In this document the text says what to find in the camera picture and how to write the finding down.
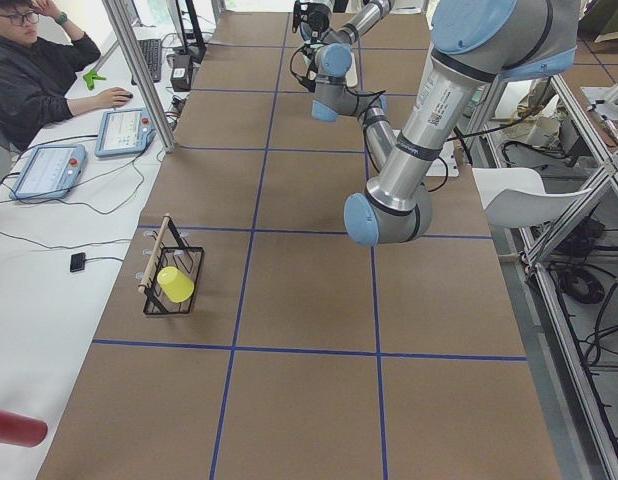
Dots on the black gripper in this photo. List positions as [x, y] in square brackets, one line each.
[317, 20]
[308, 51]

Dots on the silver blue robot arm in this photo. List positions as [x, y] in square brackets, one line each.
[472, 44]
[363, 21]

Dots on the yellow plastic cup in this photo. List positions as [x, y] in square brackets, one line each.
[177, 286]

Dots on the black box with label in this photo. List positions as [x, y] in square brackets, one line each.
[181, 73]

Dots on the black keyboard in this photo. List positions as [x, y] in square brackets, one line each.
[151, 50]

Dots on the far blue teach pendant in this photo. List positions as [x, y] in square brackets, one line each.
[124, 132]

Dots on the blue teach pendant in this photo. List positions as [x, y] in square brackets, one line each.
[50, 172]
[124, 132]

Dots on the white plastic chair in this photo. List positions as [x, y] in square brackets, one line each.
[516, 197]

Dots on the near blue teach pendant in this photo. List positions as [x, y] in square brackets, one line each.
[50, 172]

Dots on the seated person in black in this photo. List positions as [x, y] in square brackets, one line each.
[41, 52]

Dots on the small black puck device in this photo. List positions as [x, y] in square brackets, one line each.
[77, 262]

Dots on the red bottle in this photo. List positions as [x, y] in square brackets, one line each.
[21, 430]

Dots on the aluminium frame post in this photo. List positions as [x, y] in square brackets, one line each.
[121, 25]

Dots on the black wire cup rack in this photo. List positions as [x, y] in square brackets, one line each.
[170, 248]

